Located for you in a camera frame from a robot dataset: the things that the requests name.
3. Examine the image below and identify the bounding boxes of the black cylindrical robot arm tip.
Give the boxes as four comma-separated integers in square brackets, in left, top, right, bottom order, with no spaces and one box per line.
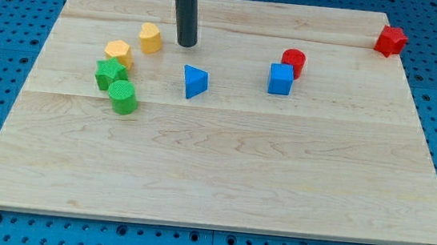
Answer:
[174,0,198,47]

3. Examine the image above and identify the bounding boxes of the blue triangle block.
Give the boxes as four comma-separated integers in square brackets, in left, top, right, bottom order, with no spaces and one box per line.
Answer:
[184,65,209,98]

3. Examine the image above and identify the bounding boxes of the blue cube block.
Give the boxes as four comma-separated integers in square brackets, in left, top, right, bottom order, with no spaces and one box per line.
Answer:
[267,63,294,95]

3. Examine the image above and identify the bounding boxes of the red cylinder block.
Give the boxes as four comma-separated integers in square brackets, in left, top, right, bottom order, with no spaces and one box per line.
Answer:
[282,48,307,80]

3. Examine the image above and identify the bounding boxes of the green cylinder block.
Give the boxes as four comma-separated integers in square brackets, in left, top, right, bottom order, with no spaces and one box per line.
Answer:
[108,80,138,115]

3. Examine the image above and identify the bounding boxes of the green star block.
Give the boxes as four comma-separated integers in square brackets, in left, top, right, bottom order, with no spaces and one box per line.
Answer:
[94,57,128,90]

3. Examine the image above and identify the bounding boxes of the yellow hexagon block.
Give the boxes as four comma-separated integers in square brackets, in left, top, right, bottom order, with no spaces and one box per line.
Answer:
[104,40,134,70]

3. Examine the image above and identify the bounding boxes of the light wooden board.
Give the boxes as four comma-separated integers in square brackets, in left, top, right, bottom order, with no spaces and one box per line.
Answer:
[0,0,437,245]

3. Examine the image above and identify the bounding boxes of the red star block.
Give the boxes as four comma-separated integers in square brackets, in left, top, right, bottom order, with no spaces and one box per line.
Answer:
[374,26,408,58]

